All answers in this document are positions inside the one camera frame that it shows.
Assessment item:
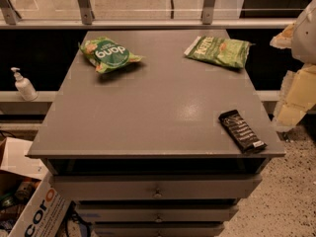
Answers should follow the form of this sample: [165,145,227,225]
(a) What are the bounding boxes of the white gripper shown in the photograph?
[270,0,316,132]

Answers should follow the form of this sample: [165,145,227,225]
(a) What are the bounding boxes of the green jalapeno Kettle chip bag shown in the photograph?
[184,36,251,69]

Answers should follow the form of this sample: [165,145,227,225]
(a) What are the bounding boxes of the black rxbar chocolate bar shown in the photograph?
[218,110,267,153]

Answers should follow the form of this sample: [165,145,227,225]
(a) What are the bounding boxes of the green round-logo snack bag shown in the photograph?
[79,37,142,74]

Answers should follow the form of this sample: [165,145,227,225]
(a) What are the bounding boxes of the grey top drawer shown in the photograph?
[52,175,262,200]

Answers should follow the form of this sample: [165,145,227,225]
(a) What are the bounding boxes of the grey drawer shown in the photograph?
[76,204,238,223]
[94,223,224,237]
[52,175,262,200]

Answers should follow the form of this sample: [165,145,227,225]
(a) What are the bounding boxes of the grey middle drawer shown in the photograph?
[76,204,238,223]

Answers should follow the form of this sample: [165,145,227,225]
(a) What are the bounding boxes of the grey bottom drawer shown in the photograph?
[94,223,224,237]

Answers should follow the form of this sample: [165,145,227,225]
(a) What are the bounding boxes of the white pump sanitizer bottle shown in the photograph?
[11,67,38,101]

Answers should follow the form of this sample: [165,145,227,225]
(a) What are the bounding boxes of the white cardboard box with lettering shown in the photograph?
[0,137,70,237]

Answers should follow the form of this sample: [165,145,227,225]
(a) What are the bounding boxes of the metal railing post right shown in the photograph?
[201,0,215,25]

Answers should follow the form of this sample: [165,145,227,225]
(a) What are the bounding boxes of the metal railing post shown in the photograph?
[77,0,95,25]
[0,0,22,25]
[201,0,215,25]

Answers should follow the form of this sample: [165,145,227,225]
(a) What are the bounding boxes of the metal railing post middle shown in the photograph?
[77,0,95,25]

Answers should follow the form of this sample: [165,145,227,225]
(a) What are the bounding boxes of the metal railing post left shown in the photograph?
[0,0,22,25]

